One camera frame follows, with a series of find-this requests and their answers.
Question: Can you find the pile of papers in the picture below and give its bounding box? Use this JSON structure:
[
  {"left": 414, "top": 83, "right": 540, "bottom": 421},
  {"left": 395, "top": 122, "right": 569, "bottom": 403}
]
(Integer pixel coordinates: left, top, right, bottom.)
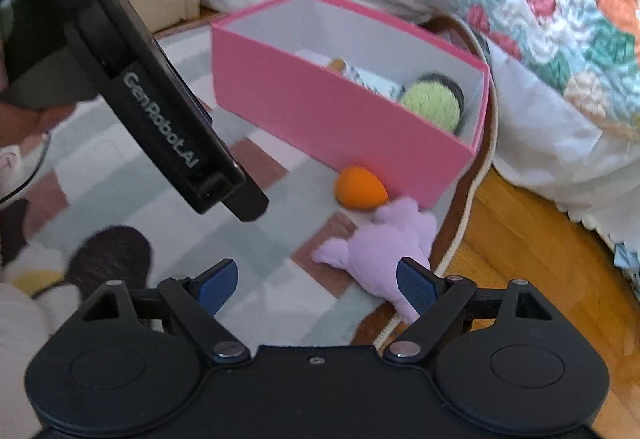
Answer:
[{"left": 610, "top": 239, "right": 640, "bottom": 292}]

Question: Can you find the green round puff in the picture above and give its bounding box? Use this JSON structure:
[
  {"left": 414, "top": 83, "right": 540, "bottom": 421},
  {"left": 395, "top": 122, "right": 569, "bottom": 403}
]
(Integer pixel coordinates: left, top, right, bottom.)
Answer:
[{"left": 400, "top": 73, "right": 466, "bottom": 136}]

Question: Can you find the person's dark sock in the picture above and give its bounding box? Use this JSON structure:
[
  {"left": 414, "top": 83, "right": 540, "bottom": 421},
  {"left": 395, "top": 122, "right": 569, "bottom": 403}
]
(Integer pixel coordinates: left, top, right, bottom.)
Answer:
[{"left": 65, "top": 225, "right": 153, "bottom": 302}]

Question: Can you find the purple plush toy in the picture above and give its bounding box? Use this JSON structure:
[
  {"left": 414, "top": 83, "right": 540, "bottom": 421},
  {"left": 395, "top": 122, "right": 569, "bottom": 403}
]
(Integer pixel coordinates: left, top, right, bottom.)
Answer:
[{"left": 311, "top": 197, "right": 438, "bottom": 325}]

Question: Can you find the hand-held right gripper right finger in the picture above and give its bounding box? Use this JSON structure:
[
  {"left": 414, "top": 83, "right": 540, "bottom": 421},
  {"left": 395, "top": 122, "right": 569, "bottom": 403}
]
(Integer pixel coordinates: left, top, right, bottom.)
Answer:
[{"left": 384, "top": 257, "right": 553, "bottom": 365}]

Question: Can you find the checkered rug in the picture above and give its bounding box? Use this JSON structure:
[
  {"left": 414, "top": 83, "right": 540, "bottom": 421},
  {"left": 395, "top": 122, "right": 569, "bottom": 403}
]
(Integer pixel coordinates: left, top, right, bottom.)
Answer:
[{"left": 0, "top": 19, "right": 496, "bottom": 355}]

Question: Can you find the orange makeup sponge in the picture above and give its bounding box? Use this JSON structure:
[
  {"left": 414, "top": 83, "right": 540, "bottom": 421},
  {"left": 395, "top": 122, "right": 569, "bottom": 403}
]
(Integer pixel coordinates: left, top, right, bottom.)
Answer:
[{"left": 334, "top": 165, "right": 390, "bottom": 210}]

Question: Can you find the pink storage box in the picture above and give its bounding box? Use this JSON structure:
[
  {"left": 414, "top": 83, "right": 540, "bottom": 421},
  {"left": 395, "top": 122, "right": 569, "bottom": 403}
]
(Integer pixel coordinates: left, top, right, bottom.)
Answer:
[{"left": 210, "top": 0, "right": 491, "bottom": 210}]

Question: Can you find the black cable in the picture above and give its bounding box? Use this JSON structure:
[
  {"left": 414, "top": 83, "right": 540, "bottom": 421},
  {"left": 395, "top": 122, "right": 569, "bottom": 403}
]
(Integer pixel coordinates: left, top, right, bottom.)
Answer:
[{"left": 0, "top": 129, "right": 53, "bottom": 207}]

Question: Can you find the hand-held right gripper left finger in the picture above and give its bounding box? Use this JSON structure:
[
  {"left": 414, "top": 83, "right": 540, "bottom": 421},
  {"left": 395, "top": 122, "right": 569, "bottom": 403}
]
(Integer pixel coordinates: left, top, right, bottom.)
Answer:
[{"left": 80, "top": 258, "right": 251, "bottom": 365}]

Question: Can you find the white tissue pack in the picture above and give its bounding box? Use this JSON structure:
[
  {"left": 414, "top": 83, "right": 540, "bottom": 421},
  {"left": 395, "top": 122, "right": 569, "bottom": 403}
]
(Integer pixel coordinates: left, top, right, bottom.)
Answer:
[{"left": 345, "top": 64, "right": 406, "bottom": 102}]

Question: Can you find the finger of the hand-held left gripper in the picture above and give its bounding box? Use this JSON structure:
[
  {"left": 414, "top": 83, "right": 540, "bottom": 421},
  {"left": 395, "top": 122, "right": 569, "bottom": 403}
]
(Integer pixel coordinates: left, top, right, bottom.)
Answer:
[{"left": 220, "top": 176, "right": 270, "bottom": 222}]

